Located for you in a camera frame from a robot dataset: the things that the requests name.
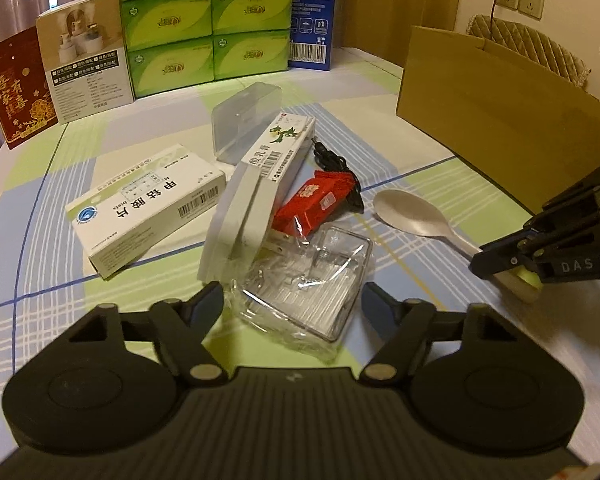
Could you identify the quilted chair cover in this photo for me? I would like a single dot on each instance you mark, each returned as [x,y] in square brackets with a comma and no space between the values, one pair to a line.
[530,45]

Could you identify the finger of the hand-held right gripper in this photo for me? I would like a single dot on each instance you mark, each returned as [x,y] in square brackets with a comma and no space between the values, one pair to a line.
[500,260]
[575,266]

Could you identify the red snack packet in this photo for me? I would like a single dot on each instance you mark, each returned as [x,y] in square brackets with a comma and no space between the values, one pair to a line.
[310,200]

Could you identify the white green medicine box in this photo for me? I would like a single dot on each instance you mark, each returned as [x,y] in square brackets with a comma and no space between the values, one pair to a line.
[145,210]

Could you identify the stack of green tissue packs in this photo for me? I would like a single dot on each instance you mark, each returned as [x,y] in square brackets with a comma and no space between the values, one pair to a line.
[180,20]

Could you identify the white ointment box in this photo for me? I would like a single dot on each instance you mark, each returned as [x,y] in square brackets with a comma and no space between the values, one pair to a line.
[250,200]

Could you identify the blue milk carton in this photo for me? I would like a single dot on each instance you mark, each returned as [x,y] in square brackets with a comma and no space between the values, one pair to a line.
[312,10]

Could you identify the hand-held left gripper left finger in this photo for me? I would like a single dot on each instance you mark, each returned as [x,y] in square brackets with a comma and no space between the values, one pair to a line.
[207,302]

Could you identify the clear plastic tray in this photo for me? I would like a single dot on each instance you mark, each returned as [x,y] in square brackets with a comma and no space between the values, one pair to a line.
[305,290]

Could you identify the brown cardboard box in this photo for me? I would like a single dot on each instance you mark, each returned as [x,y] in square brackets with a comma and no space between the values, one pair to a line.
[480,110]

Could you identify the red gift box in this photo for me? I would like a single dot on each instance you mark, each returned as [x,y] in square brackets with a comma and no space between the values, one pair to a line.
[15,95]

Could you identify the checked cloth desktop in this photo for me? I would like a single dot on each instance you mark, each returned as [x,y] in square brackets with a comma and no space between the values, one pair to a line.
[130,120]

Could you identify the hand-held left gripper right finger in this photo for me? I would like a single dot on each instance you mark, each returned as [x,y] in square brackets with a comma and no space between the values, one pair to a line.
[375,300]

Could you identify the white product box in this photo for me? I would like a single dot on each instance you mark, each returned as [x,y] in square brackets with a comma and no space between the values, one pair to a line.
[85,60]

